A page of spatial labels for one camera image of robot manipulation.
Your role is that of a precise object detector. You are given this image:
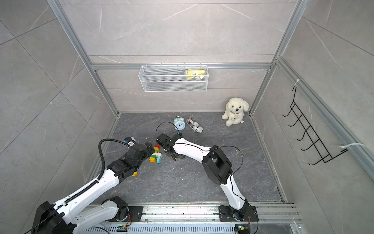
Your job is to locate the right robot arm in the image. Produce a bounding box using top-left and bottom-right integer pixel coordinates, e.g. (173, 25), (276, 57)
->
(156, 133), (249, 221)

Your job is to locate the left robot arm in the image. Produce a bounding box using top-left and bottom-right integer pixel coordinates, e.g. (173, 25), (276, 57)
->
(28, 137), (155, 234)

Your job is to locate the blue alarm clock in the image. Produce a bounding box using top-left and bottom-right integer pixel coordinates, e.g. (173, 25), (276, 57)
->
(173, 116), (186, 131)

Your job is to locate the yellow sponge in basket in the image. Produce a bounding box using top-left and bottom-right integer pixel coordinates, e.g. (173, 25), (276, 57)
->
(184, 69), (207, 80)

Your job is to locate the white plush dog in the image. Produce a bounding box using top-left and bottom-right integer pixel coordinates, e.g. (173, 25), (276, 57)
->
(222, 97), (249, 127)

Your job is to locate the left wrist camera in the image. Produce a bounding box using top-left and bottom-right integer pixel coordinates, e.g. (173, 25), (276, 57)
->
(124, 136), (136, 148)

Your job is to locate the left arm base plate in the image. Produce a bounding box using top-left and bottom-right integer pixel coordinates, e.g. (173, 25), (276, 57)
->
(124, 206), (144, 222)

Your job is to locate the white wire mesh basket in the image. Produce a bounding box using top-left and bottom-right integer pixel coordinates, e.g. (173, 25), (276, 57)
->
(138, 65), (209, 92)

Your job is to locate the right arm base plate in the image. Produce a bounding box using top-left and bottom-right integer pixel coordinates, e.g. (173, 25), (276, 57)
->
(218, 203), (259, 222)

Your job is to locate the aluminium mounting rail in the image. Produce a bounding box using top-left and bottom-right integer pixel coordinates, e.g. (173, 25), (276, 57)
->
(56, 203), (304, 226)

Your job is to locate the black wire hook rack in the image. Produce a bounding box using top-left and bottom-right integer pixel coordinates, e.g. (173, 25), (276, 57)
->
(282, 86), (348, 166)

